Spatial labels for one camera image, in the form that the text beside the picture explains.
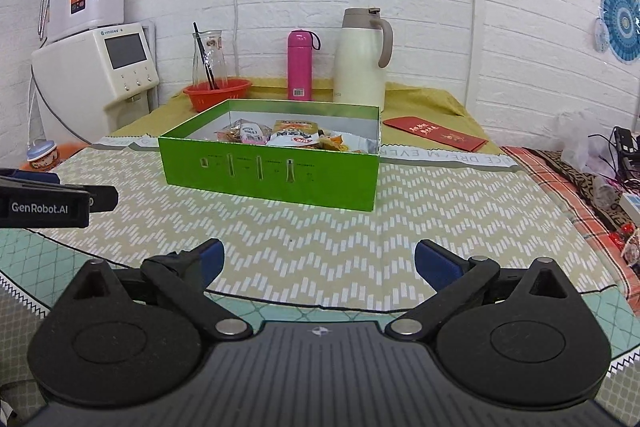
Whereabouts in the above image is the small jar with blue lid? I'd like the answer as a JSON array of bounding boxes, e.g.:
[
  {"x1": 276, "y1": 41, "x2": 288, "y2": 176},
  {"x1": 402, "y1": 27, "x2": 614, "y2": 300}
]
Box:
[{"x1": 26, "y1": 140, "x2": 60, "y2": 171}]

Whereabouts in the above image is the red envelope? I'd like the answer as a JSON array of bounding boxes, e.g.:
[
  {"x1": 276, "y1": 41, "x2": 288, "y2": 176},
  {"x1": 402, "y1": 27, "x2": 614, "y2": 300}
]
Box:
[{"x1": 383, "y1": 116, "x2": 487, "y2": 152}]

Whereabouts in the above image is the pink water bottle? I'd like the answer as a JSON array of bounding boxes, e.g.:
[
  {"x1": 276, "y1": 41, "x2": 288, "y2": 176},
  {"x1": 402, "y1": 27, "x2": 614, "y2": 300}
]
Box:
[{"x1": 286, "y1": 29, "x2": 321, "y2": 101}]

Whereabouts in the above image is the clear glass carafe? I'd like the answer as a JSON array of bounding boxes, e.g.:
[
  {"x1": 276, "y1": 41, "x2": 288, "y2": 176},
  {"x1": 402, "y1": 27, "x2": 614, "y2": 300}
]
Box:
[{"x1": 192, "y1": 30, "x2": 229, "y2": 88}]

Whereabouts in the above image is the blue wall decoration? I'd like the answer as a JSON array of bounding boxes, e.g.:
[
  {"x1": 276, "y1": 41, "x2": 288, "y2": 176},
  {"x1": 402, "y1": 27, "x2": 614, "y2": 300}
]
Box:
[{"x1": 593, "y1": 0, "x2": 639, "y2": 64}]

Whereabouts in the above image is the cream thermos jug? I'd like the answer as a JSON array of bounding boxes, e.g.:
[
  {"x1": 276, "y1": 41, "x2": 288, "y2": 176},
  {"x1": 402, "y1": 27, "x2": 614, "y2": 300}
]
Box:
[{"x1": 333, "y1": 8, "x2": 394, "y2": 110}]

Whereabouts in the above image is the red plastic basket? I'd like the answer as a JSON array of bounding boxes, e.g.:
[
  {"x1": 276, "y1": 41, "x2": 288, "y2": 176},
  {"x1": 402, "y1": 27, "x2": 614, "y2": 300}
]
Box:
[{"x1": 182, "y1": 78, "x2": 252, "y2": 113}]

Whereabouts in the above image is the clear plastic bag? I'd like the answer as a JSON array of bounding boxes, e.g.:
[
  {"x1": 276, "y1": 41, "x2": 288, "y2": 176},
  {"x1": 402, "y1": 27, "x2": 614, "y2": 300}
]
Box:
[{"x1": 554, "y1": 109, "x2": 616, "y2": 180}]

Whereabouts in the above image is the pink snack packet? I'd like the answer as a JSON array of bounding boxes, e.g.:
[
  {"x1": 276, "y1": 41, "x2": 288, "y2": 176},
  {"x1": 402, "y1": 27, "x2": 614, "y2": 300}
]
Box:
[{"x1": 235, "y1": 119, "x2": 272, "y2": 145}]

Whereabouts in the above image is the green cardboard box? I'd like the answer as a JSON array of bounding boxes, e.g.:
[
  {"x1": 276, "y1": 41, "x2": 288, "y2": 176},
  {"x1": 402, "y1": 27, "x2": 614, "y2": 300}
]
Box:
[{"x1": 158, "y1": 98, "x2": 381, "y2": 211}]

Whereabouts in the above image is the olive yellow cloth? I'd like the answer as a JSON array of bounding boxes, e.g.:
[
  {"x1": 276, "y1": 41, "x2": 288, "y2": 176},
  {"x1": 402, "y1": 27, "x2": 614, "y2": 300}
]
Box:
[{"x1": 109, "y1": 78, "x2": 502, "y2": 155}]

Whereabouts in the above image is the black straw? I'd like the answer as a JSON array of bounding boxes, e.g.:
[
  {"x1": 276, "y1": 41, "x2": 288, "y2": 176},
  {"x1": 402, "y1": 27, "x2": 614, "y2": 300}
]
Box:
[{"x1": 193, "y1": 22, "x2": 218, "y2": 90}]

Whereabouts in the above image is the white water dispenser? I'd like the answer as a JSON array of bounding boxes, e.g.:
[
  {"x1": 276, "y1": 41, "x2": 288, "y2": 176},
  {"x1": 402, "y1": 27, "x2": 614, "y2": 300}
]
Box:
[{"x1": 32, "y1": 23, "x2": 160, "y2": 144}]

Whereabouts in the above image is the cracker snack packet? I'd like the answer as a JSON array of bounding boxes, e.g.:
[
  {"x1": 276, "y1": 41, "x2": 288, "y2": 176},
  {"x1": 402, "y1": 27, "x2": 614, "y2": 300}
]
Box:
[{"x1": 273, "y1": 120, "x2": 318, "y2": 135}]

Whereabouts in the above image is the silver snack packet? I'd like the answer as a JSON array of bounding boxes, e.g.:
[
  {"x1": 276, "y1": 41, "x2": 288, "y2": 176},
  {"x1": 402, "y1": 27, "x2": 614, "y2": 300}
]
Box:
[{"x1": 340, "y1": 132, "x2": 378, "y2": 155}]

